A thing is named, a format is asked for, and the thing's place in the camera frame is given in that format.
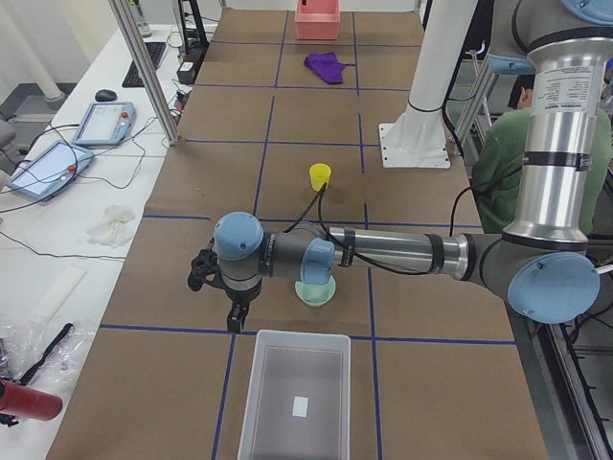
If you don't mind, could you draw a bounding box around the pink plastic bin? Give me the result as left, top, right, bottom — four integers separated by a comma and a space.
294, 0, 340, 40

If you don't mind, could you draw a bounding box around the aluminium frame post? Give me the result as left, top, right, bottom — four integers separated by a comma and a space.
108, 0, 179, 146

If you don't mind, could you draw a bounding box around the white flat plastic strip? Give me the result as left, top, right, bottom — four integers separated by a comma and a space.
33, 265, 87, 322

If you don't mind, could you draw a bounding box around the clear plastic bag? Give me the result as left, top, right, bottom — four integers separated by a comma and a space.
1, 321, 96, 390

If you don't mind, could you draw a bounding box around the black keyboard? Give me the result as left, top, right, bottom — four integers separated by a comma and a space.
122, 41, 168, 88

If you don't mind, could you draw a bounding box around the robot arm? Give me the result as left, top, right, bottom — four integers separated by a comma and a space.
192, 1, 612, 333

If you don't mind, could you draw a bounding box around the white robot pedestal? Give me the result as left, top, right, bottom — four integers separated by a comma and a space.
379, 0, 478, 169

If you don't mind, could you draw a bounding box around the red cylinder bottle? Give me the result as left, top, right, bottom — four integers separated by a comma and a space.
1, 380, 63, 421

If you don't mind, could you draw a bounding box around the near teach pendant tablet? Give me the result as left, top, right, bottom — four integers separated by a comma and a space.
6, 141, 94, 201

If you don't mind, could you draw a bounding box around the purple cloth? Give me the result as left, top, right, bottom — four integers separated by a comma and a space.
304, 52, 355, 85

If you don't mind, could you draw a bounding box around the black computer mouse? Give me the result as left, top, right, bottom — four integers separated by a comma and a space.
95, 89, 118, 103

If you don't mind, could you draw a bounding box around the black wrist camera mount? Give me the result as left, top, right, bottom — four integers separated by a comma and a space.
187, 238, 224, 291

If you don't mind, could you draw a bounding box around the black strap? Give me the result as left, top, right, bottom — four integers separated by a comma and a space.
18, 322, 75, 386

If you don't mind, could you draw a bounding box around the black power box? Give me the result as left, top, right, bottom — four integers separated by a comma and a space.
176, 61, 196, 85

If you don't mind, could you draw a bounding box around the crumpled white tissue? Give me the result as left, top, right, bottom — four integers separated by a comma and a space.
87, 205, 135, 248

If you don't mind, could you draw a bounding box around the clear plastic bin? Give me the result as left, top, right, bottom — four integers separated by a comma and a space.
238, 330, 352, 459

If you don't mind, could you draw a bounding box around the mint green bowl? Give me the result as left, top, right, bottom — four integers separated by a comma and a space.
294, 278, 336, 308

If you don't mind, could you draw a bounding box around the far teach pendant tablet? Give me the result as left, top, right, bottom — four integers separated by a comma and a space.
72, 102, 136, 148

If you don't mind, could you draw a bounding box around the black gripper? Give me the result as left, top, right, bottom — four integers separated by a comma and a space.
222, 276, 261, 333

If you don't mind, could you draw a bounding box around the yellow plastic cup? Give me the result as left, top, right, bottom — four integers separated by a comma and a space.
308, 163, 331, 192

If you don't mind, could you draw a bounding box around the person in green shirt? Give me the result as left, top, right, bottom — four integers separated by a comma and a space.
471, 75, 612, 235

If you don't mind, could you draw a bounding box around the teach pendant tablet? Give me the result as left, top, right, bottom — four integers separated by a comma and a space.
6, 141, 94, 201
72, 102, 136, 148

